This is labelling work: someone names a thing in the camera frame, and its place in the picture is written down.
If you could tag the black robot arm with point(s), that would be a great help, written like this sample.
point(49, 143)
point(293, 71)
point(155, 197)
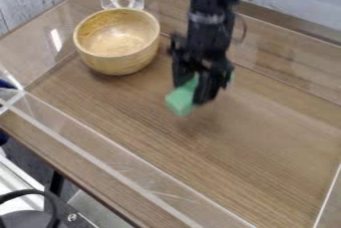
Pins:
point(212, 7)

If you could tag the black table leg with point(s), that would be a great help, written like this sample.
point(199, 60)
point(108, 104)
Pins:
point(56, 183)

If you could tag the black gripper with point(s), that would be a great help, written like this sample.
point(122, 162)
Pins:
point(198, 53)

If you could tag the grey metal base plate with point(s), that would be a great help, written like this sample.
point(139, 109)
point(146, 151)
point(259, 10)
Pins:
point(71, 217)

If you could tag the light wooden bowl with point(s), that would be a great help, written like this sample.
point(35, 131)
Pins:
point(117, 40)

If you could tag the clear acrylic tray walls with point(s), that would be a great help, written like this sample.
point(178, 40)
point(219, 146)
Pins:
point(249, 162)

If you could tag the green rectangular block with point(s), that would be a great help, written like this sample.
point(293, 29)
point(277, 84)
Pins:
point(179, 98)

